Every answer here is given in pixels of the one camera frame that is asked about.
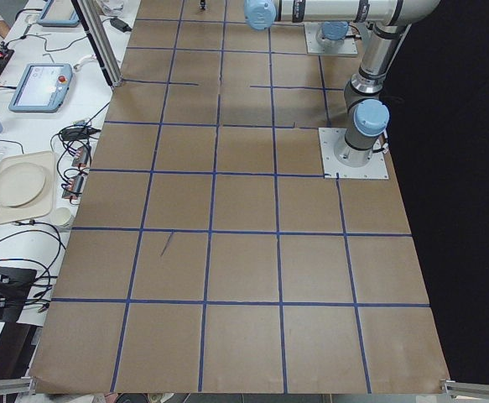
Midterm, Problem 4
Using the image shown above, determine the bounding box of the red circuit board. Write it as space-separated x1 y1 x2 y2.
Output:
62 174 86 202
71 144 91 169

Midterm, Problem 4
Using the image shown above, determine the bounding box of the white paper cup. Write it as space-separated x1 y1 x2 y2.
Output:
49 207 75 232

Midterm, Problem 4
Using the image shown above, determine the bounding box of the beige tray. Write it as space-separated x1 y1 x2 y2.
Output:
0 151 56 224

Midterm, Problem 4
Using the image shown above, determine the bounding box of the black power adapter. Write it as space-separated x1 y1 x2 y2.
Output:
110 17 132 33

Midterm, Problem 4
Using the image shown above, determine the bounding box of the beige round plate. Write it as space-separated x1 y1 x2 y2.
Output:
0 162 46 207

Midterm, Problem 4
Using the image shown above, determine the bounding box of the teach pendant near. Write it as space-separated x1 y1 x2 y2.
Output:
8 63 73 113

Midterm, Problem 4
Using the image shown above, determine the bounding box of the teach pendant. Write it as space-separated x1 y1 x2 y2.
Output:
37 0 80 28
8 63 73 113

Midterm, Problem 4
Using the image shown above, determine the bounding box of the teach pendant far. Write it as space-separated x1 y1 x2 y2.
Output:
37 0 80 28

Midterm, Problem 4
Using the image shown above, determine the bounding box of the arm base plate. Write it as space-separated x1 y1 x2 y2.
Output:
319 128 389 180
304 22 358 57

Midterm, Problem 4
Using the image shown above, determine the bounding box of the aluminium frame post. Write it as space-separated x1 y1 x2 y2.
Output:
71 0 122 88

